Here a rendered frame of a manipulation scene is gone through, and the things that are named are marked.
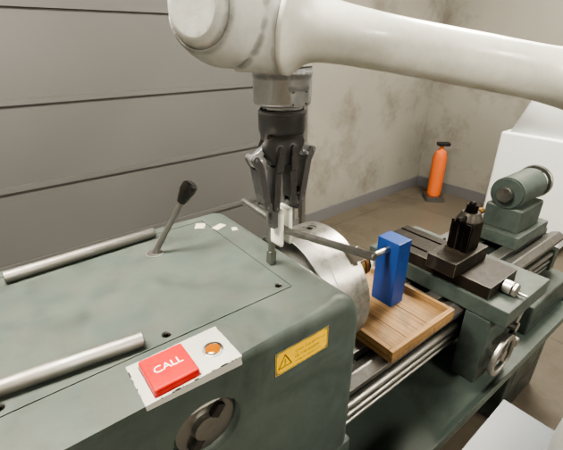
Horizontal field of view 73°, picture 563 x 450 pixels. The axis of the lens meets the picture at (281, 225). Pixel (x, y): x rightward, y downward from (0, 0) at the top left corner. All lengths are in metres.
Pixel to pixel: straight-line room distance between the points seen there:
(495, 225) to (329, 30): 1.57
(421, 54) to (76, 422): 0.55
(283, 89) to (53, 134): 2.06
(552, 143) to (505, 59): 3.23
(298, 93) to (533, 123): 3.31
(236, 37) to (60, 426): 0.45
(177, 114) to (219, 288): 2.14
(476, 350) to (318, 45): 1.20
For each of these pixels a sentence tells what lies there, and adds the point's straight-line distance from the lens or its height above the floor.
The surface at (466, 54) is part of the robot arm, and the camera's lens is 0.48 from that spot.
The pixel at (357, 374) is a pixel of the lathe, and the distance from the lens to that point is 1.09.
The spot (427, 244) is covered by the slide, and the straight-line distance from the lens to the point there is 1.51.
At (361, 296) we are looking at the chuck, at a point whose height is 1.12.
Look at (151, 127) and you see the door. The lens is 2.67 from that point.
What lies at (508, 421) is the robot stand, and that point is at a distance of 1.27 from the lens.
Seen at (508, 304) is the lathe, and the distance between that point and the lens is 1.37.
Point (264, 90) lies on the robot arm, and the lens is 0.58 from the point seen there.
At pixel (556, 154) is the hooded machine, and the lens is 3.73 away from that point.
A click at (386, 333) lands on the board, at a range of 1.19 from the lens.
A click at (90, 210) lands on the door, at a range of 2.68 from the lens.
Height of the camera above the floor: 1.64
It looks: 26 degrees down
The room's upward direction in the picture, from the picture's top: straight up
